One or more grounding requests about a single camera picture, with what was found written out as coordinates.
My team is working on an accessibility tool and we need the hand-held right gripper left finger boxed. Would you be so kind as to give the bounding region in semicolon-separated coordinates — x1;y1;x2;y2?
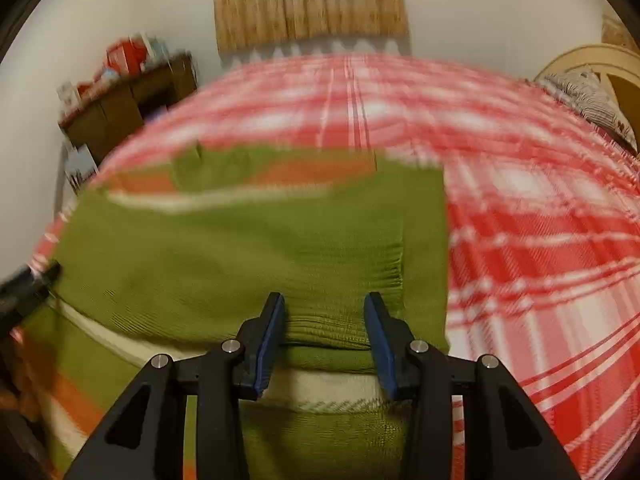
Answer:
64;292;286;480

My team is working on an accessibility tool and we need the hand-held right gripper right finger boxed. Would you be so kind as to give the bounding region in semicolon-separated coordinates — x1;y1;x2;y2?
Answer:
363;292;583;480

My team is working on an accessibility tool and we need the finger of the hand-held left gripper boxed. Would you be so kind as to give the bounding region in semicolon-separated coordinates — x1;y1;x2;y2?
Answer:
0;264;62;322

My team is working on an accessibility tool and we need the green striped knit sweater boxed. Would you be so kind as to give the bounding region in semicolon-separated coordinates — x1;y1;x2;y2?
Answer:
20;144;451;480

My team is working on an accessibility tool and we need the white cardboard box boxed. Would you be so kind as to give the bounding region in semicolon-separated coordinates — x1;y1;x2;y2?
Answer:
63;143;99;196

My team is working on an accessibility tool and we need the red plaid blanket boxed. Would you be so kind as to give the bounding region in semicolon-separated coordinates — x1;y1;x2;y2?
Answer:
27;52;640;480

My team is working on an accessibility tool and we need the wooden desk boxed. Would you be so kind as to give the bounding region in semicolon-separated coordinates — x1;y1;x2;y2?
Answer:
58;54;199;164

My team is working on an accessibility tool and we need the red box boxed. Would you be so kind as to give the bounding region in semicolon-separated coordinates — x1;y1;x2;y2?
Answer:
104;39;151;75

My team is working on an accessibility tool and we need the grey patterned pillow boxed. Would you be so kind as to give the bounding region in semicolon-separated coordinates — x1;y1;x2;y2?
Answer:
537;70;640;155

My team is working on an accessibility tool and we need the beige patterned curtain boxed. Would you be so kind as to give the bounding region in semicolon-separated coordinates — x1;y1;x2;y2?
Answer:
211;0;409;54

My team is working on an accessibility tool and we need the cream wooden headboard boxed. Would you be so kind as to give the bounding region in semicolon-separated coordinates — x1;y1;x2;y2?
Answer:
534;44;640;157

